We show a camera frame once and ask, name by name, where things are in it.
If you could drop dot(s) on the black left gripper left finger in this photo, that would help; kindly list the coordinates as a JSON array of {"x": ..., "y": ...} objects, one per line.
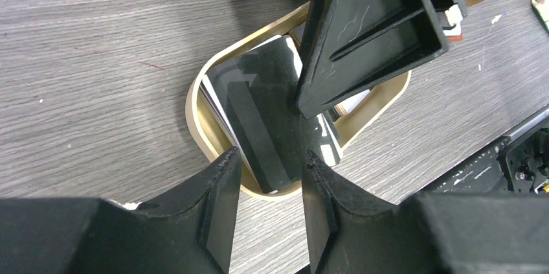
[{"x": 187, "y": 229}]

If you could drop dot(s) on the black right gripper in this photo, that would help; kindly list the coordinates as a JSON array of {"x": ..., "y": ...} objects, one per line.
[{"x": 349, "y": 46}]

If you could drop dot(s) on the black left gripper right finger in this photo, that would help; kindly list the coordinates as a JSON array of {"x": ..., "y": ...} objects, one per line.
[{"x": 350, "y": 230}]

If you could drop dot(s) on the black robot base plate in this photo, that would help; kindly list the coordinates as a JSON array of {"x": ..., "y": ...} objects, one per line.
[{"x": 517, "y": 161}]

